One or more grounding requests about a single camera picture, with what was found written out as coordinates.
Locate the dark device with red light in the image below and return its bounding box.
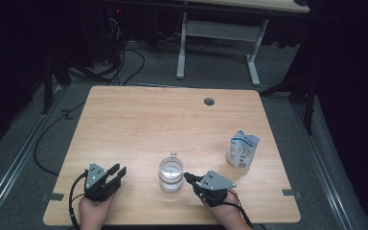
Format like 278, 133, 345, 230
104, 6, 126, 22

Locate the black metal stand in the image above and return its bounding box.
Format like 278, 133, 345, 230
258, 73, 317, 135
41, 57, 75, 114

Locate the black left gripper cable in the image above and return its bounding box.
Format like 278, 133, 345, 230
68, 171, 89, 230

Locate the long black floor cable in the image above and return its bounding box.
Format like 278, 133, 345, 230
33, 102, 87, 176

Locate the white-framed desk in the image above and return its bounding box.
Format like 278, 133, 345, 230
175, 0, 311, 87

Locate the person's right hand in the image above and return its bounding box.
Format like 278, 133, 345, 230
202, 195, 245, 224

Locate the clear glass jar with lid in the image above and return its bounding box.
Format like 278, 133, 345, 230
158, 151, 185, 194

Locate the white powder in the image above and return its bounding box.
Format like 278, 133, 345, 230
160, 168, 184, 192

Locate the person's left hand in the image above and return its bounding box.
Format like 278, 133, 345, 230
80, 193, 115, 224

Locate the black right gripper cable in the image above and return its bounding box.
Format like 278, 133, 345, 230
224, 188, 267, 230

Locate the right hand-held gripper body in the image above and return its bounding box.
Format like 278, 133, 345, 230
194, 170, 238, 208

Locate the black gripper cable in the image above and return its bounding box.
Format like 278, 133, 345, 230
224, 188, 267, 230
68, 171, 89, 230

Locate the white and blue pouch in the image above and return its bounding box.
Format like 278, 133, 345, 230
225, 129, 261, 172

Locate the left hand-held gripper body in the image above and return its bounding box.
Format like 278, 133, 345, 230
83, 162, 123, 203

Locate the metal floor rail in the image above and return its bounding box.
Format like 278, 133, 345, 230
291, 103, 354, 230
0, 85, 65, 221

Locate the bundle of black floor cables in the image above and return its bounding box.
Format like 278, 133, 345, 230
108, 41, 147, 86

